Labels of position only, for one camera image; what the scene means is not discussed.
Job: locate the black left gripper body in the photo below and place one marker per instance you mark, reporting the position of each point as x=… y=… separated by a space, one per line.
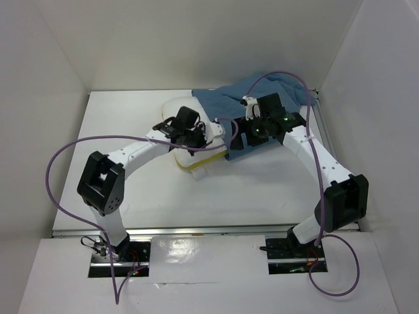
x=196 y=138

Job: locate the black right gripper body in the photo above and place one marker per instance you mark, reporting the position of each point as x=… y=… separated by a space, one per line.
x=255 y=130

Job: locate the cream quilted pillow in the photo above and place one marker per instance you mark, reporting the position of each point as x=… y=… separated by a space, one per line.
x=195 y=164

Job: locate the blue fabric pillowcase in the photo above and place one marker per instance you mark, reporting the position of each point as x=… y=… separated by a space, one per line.
x=224 y=102

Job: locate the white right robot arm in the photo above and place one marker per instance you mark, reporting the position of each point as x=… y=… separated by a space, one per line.
x=343 y=195

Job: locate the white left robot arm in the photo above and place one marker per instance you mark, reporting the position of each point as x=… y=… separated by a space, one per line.
x=102 y=183

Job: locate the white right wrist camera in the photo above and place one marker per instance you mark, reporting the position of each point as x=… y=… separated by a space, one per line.
x=252 y=107

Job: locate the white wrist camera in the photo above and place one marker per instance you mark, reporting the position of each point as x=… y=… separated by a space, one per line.
x=252 y=107
x=216 y=131

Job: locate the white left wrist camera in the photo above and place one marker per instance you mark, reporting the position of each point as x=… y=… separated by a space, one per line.
x=216 y=131

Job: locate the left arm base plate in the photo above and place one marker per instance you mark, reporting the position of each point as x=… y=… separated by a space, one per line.
x=135 y=260

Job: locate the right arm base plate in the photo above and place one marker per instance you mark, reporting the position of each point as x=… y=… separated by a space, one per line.
x=284 y=258

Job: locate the aluminium table edge rail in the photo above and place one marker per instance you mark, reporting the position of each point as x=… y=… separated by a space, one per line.
x=196 y=231

